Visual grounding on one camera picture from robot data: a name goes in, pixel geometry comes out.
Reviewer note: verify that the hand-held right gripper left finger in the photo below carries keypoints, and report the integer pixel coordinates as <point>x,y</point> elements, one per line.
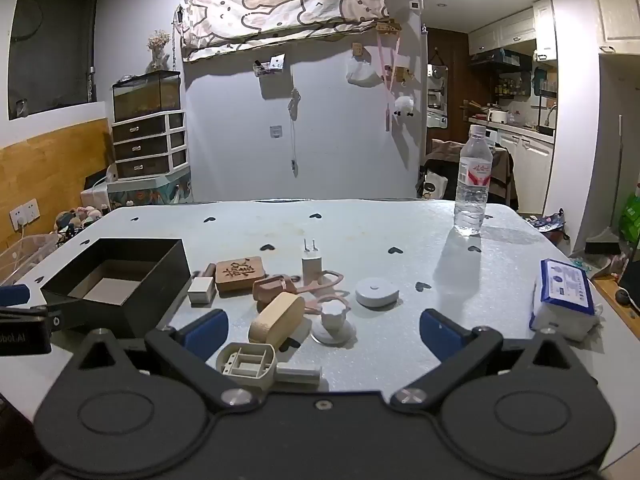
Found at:
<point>206,333</point>

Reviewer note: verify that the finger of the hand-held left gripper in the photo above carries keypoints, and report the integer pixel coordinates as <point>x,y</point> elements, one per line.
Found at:
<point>14,294</point>

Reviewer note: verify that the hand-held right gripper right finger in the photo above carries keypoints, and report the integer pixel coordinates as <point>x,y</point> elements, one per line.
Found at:
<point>437,333</point>

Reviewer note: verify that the grey plastic plug housing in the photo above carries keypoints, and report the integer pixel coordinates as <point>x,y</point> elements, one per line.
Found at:
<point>247,365</point>

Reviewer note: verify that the oval wooden box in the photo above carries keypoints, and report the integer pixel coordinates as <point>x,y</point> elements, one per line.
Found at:
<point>277,317</point>

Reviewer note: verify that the black box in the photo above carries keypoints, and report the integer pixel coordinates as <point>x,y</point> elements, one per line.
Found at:
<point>150,280</point>

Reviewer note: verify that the pink plastic holder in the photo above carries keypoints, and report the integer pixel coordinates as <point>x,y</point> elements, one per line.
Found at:
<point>272,287</point>

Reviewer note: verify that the white knob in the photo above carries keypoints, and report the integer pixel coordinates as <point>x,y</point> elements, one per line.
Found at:
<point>334,317</point>

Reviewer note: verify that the clear plastic bin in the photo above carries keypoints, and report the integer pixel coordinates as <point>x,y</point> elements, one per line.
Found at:
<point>27,255</point>

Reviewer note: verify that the small white cube box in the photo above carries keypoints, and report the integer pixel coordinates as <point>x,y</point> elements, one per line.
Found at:
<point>201,291</point>

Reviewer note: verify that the brown cylinder tube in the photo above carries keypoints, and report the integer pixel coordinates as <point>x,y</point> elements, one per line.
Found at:
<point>209,270</point>

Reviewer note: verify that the carved wooden square block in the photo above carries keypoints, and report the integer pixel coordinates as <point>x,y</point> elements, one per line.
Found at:
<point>240,273</point>

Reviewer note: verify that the white round puck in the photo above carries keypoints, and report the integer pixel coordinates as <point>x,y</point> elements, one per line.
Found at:
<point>376,292</point>

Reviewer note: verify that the pile of plush toys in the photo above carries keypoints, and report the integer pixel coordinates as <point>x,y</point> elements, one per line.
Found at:
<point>80,220</point>

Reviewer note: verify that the small grey plastic block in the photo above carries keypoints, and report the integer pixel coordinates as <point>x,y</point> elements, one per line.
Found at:
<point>298,375</point>

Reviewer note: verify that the pink plastic piece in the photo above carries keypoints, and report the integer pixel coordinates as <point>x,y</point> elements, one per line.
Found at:
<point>312,306</point>

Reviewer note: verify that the pink plastic loop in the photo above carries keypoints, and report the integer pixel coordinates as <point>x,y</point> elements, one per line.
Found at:
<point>334,280</point>

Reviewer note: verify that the white charger plug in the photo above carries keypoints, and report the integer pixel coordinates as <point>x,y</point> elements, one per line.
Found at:
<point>312,267</point>

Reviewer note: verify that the white storage box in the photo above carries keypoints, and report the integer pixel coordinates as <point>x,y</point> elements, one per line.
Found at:
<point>97,192</point>

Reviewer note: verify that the blue white tissue pack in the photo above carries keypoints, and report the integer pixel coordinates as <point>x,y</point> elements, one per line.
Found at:
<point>565,292</point>

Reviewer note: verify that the white tote bag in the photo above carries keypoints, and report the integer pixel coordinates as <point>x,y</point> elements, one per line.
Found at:
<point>432,185</point>

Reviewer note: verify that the clear water bottle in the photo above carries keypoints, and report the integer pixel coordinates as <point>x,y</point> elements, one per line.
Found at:
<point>472,185</point>

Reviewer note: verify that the painted colourful cabinet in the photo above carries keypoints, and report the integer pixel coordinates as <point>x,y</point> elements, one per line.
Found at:
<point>150,187</point>

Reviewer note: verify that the chair with clothes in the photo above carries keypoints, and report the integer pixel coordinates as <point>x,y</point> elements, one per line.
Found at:
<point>447,157</point>

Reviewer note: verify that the white lower kitchen cabinet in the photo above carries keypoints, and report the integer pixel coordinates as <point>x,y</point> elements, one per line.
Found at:
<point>530,170</point>

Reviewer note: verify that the white kitchen cabinet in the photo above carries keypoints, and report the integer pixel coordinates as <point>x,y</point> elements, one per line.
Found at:
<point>530,170</point>
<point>505,25</point>

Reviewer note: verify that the white dark drawer unit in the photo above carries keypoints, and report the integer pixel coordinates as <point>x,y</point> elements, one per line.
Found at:
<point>147,145</point>

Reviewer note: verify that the green bag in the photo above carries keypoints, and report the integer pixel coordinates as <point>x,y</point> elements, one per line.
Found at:
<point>631,220</point>

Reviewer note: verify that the white plush sheep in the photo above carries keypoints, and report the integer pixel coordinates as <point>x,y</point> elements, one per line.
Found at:
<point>404,106</point>

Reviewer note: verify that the glass fish tank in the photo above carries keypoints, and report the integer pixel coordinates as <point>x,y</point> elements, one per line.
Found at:
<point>145,95</point>

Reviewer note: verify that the dark window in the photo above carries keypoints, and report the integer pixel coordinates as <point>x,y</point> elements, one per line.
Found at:
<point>50,45</point>

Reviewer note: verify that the white face mask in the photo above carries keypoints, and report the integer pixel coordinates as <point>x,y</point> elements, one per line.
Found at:
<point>361,72</point>

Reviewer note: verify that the dried flower bouquet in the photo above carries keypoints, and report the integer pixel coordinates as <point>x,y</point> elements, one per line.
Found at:
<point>159,47</point>

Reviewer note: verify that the white upper kitchen cabinet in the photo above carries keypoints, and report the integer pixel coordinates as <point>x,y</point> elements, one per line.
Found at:
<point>505,25</point>

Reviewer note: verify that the tall white cupboard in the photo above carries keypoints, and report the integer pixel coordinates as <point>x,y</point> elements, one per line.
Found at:
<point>620,10</point>

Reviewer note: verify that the white wall socket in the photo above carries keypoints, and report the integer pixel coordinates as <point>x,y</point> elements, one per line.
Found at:
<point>24,214</point>

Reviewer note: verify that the small grey wall plate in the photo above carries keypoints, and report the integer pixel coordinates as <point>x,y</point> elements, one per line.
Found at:
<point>276,131</point>

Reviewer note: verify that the printed cloth wall hanging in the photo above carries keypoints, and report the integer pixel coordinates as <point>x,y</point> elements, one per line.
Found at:
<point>280,5</point>

